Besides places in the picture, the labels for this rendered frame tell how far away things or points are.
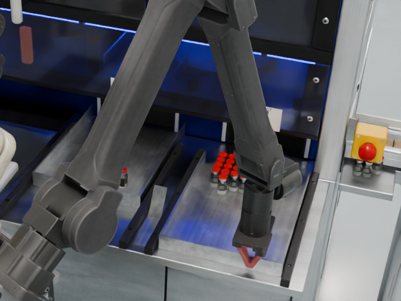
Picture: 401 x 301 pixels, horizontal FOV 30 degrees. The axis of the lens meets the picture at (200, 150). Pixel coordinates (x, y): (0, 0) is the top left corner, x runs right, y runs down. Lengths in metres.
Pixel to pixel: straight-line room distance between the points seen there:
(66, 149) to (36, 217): 0.84
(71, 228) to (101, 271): 1.19
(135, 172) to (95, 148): 0.75
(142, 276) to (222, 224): 0.58
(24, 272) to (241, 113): 0.45
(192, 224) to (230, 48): 0.59
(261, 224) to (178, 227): 0.26
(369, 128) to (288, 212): 0.27
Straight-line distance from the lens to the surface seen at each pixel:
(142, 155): 1.85
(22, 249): 1.03
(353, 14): 1.63
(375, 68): 4.52
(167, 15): 1.03
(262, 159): 1.31
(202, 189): 1.74
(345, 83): 1.69
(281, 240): 1.62
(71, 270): 2.26
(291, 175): 1.43
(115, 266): 2.18
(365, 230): 3.16
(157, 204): 1.64
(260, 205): 1.39
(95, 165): 1.03
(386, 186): 1.85
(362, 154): 1.73
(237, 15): 1.08
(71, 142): 1.90
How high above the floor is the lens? 1.89
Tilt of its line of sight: 33 degrees down
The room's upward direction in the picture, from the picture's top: 4 degrees clockwise
